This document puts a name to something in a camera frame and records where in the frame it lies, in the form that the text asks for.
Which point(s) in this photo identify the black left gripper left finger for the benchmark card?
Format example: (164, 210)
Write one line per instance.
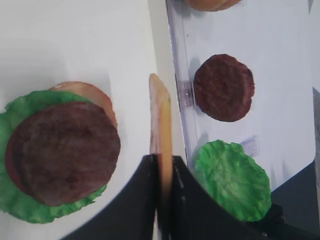
(131, 214)

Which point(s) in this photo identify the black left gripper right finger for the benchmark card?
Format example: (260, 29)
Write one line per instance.
(196, 216)

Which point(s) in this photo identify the orange cheese slice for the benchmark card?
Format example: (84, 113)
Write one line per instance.
(161, 146)

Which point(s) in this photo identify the upright green lettuce leaf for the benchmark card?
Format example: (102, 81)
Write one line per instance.
(234, 180)

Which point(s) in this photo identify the brown meat patty on burger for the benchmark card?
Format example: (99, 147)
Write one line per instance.
(65, 152)

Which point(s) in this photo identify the green lettuce leaf on burger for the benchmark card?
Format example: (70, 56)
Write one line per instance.
(13, 200)

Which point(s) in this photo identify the upright brown meat patty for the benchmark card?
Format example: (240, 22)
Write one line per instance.
(223, 88)

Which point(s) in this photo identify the bottom bun slice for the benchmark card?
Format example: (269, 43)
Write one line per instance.
(91, 93)

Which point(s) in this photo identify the white rectangular serving tray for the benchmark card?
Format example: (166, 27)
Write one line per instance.
(113, 44)

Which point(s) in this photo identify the clear acrylic rack right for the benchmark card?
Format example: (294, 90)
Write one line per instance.
(270, 38)

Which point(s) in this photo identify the sesame top bun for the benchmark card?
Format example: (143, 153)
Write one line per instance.
(211, 5)

